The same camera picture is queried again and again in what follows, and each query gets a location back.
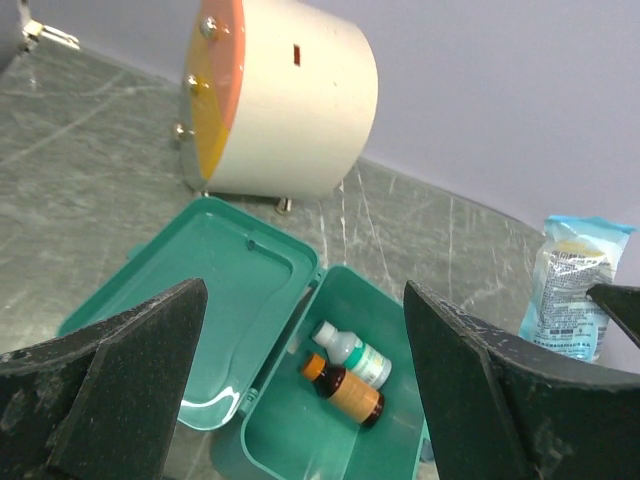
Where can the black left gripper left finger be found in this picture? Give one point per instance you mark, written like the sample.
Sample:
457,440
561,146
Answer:
102,402

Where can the white disinfectant bottle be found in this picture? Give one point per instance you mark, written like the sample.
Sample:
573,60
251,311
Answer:
346,349

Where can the metal corner bracket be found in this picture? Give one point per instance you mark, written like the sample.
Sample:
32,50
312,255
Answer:
35,31

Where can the teal medicine kit box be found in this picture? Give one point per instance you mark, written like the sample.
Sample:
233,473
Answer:
267,293

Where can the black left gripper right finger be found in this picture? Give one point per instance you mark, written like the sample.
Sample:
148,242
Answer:
500,407

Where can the brown bottle orange cap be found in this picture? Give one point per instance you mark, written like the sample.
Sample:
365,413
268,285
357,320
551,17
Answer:
344,390

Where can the cream cylindrical cabinet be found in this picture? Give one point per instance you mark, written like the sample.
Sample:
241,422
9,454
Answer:
278,99

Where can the clear gauze packet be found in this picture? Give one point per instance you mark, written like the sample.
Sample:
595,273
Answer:
577,254

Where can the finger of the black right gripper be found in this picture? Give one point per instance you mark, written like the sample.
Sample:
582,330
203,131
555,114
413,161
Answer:
621,304

